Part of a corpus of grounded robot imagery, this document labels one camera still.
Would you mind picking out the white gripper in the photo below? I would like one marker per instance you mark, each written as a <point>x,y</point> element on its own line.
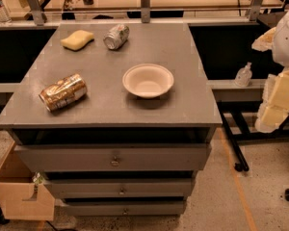
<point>287,38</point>

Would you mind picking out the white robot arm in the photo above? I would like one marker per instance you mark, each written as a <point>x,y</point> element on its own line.
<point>275,106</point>

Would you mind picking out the silver green soda can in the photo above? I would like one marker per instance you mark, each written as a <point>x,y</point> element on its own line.
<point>116,36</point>

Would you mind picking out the orange crushed soda can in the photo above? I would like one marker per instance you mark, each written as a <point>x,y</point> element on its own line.
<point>63,92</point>

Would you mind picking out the hand sanitizer bottle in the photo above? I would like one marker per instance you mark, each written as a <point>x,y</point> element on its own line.
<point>243,76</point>

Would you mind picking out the top grey drawer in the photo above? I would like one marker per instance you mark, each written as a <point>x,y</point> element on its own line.
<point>85,159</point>

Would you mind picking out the grey drawer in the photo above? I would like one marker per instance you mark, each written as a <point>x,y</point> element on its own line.
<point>85,159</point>
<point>126,208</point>
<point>97,188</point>

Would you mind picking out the white paper bowl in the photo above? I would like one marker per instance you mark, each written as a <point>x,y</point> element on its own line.
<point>148,80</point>

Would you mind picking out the grey drawer cabinet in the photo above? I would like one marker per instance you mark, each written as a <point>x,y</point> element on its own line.
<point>110,116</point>

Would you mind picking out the yellow sponge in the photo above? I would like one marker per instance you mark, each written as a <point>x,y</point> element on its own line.
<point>77,40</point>

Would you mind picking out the middle grey drawer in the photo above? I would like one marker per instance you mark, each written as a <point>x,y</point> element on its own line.
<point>97,188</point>

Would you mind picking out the bottom grey drawer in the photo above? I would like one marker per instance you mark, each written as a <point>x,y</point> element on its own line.
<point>126,208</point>

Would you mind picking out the wooden box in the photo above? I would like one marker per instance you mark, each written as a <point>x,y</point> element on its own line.
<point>20,197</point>

